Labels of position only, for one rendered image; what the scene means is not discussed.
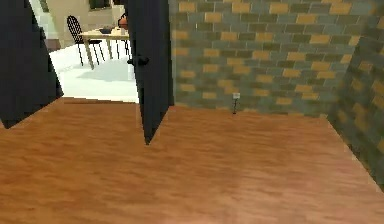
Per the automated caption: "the black room door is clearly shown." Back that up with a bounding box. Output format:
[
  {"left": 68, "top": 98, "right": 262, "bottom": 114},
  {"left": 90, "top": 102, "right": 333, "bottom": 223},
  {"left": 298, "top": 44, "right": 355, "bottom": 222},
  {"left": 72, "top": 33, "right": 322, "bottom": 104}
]
[{"left": 125, "top": 0, "right": 175, "bottom": 146}]

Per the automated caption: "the orange round object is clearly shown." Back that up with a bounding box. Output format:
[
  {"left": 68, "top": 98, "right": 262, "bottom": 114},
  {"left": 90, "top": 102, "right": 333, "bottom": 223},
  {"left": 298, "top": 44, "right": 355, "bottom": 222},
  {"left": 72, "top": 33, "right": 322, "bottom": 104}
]
[{"left": 118, "top": 13, "right": 129, "bottom": 30}]

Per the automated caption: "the pale wooden table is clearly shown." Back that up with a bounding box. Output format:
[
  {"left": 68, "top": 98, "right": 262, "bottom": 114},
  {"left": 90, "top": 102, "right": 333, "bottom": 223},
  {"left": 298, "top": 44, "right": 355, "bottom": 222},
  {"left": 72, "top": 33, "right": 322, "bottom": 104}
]
[{"left": 78, "top": 27, "right": 131, "bottom": 71}]

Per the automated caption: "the black door handle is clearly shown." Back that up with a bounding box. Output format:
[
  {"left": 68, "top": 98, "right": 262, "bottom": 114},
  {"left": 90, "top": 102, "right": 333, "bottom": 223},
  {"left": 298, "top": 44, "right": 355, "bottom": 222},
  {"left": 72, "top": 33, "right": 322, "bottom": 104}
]
[{"left": 126, "top": 55, "right": 150, "bottom": 67}]

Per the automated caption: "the black wire chair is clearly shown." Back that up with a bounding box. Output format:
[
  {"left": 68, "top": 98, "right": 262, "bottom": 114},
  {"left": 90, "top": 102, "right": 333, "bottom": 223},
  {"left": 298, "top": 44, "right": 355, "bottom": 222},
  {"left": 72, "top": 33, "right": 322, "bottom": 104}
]
[{"left": 66, "top": 15, "right": 106, "bottom": 67}]

